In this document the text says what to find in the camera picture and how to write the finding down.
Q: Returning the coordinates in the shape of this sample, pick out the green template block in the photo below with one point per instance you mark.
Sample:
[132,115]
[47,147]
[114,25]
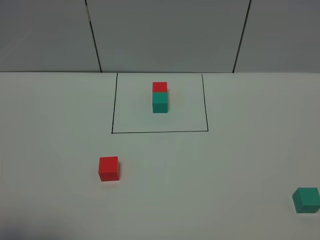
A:
[160,102]

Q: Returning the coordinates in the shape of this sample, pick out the black outlined template sheet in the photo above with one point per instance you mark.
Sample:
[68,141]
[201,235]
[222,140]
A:
[133,112]

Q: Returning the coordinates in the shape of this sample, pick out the red template block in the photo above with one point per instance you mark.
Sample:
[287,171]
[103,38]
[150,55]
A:
[159,87]

